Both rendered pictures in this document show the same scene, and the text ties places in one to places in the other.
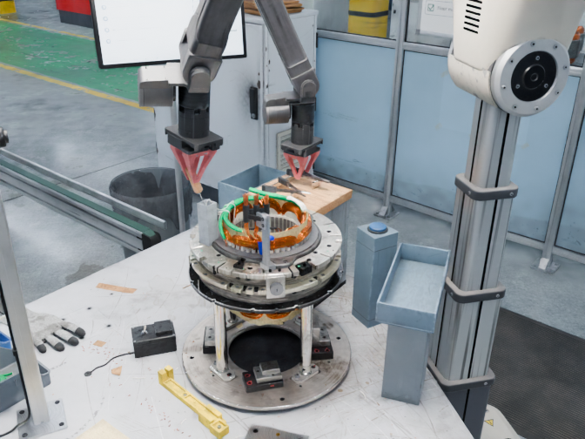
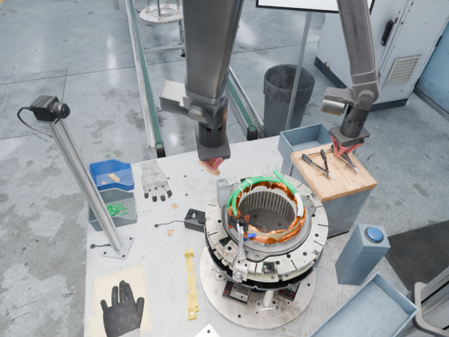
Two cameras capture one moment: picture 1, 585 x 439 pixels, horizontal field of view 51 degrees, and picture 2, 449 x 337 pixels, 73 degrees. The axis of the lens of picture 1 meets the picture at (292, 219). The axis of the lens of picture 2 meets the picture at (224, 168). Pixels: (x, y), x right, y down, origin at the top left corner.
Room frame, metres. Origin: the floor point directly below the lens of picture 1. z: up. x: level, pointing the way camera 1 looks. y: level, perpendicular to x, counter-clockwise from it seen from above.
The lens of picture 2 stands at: (0.71, -0.12, 1.77)
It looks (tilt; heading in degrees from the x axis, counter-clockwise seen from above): 47 degrees down; 35
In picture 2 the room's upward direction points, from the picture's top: straight up
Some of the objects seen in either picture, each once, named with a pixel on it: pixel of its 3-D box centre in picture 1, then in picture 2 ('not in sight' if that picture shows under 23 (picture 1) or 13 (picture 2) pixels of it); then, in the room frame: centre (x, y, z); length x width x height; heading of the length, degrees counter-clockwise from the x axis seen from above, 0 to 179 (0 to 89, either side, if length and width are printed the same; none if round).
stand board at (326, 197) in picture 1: (299, 195); (331, 169); (1.45, -0.02, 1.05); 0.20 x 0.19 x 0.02; 53
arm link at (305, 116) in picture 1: (300, 111); (356, 109); (1.49, -0.02, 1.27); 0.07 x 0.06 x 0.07; 104
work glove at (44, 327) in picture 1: (42, 325); (155, 178); (1.24, 0.61, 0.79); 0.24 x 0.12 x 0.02; 51
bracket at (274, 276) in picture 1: (275, 284); (241, 270); (1.00, 0.03, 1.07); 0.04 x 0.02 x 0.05; 99
